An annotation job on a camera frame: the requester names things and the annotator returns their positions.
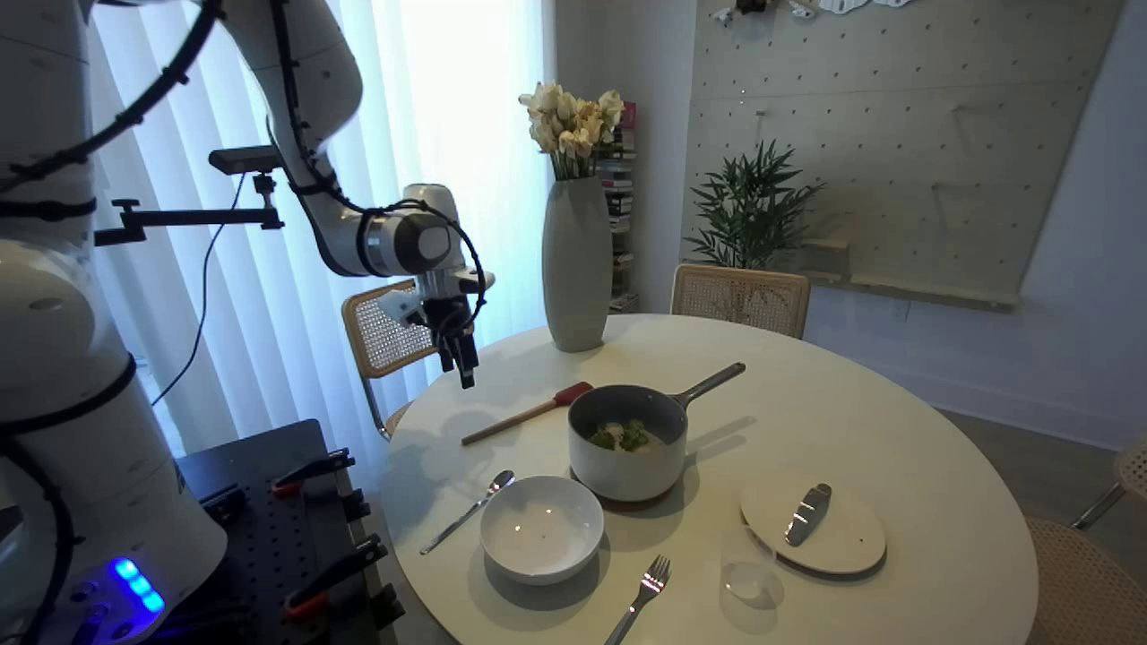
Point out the beige pegboard wall panel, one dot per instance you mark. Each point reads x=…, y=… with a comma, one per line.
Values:
x=910, y=129

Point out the grey planter box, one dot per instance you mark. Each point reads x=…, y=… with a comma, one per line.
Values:
x=819, y=258

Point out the black camera on mount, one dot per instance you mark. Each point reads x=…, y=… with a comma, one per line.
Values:
x=245, y=160

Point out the green potted plant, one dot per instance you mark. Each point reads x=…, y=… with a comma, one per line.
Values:
x=751, y=201

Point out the tan seat chair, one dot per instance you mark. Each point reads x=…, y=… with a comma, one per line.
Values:
x=1086, y=592

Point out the green vegetable pieces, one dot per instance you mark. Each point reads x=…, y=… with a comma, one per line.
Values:
x=626, y=434

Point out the black perforated robot table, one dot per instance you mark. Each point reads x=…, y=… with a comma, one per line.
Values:
x=256, y=539

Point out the grey ribbed vase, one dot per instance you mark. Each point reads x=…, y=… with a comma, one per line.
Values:
x=577, y=273

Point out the small clear glass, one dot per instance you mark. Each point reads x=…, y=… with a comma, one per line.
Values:
x=753, y=586

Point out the white ceramic bowl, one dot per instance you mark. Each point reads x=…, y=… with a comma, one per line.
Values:
x=539, y=531

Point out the metal fork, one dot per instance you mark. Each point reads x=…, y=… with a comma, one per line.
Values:
x=650, y=579

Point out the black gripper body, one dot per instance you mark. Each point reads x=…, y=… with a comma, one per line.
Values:
x=451, y=319

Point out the cream flower bouquet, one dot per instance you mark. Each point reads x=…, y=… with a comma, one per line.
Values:
x=574, y=127

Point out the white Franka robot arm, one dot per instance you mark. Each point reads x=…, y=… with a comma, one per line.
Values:
x=74, y=418

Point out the metal spoon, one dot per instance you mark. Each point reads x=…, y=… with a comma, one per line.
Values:
x=501, y=483

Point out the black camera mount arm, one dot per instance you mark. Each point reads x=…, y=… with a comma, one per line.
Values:
x=190, y=221

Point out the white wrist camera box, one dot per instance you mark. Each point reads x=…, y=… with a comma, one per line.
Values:
x=399, y=311

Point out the rattan back chair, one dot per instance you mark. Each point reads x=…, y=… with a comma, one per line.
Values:
x=380, y=340
x=739, y=295

